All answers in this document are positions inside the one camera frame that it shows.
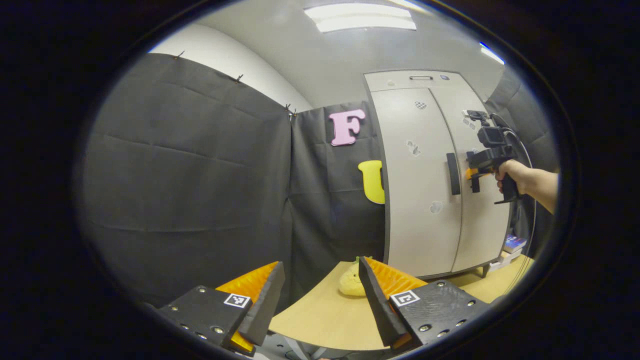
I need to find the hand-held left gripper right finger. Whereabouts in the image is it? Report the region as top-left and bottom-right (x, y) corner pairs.
(358, 256), (493, 351)

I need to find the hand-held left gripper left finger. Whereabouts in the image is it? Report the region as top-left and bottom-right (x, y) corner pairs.
(157, 261), (286, 353)

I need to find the grey cabinet door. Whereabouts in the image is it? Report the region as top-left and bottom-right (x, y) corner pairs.
(430, 86), (512, 273)
(371, 88), (463, 278)

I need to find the grey double-door shoe cabinet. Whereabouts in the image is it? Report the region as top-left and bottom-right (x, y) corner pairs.
(363, 70), (516, 281)

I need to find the grey cabinet drawer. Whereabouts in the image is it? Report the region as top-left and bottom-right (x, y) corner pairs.
(364, 70), (471, 92)

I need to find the yellow plush toy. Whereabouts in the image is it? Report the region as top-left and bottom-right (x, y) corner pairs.
(338, 257), (368, 297)

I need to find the white book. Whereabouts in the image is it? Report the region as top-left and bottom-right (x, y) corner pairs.
(489, 255), (521, 272)

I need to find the small ceiling light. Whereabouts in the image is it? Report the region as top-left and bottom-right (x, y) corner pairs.
(480, 42), (506, 66)

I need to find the black backdrop cloth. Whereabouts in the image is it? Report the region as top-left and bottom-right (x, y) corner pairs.
(75, 52), (561, 308)

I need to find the large ceiling light panel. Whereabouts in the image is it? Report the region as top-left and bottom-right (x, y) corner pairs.
(304, 2), (417, 33)

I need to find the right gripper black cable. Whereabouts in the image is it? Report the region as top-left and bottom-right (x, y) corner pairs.
(492, 114), (538, 291)

